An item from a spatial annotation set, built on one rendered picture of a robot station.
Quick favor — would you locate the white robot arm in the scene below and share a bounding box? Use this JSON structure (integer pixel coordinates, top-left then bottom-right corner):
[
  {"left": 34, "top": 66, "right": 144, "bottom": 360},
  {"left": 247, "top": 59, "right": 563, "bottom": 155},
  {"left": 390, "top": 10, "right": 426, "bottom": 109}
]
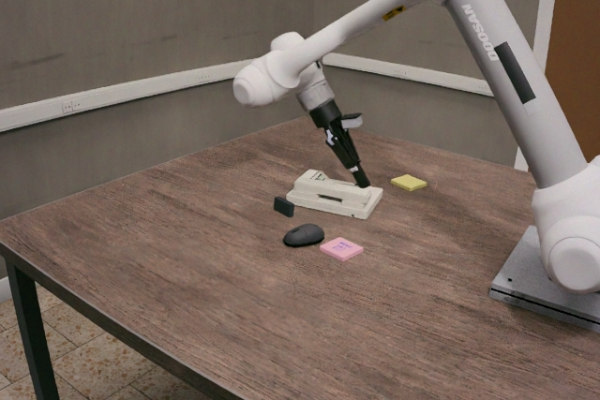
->
[{"left": 232, "top": 0, "right": 600, "bottom": 295}]

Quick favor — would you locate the pink sticky note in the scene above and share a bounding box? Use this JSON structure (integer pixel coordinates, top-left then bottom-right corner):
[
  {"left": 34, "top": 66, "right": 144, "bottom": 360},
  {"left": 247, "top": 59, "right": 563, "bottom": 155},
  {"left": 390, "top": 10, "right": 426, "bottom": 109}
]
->
[{"left": 320, "top": 237, "right": 363, "bottom": 261}]

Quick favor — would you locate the dark grey computer mouse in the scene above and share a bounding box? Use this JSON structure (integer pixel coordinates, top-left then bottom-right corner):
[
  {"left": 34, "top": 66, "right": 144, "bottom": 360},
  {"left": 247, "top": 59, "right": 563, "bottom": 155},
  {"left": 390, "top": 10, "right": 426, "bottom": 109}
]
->
[{"left": 283, "top": 223, "right": 324, "bottom": 247}]

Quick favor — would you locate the white desk phone body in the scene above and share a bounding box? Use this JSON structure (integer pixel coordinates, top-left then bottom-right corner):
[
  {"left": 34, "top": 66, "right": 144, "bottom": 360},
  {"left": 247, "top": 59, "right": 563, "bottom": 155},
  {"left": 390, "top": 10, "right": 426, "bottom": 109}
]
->
[{"left": 286, "top": 169, "right": 383, "bottom": 219}]

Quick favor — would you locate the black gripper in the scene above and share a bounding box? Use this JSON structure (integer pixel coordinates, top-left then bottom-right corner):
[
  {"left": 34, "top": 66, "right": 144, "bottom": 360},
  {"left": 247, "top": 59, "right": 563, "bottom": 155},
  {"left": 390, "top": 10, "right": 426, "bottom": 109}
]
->
[{"left": 309, "top": 99, "right": 370, "bottom": 189}]

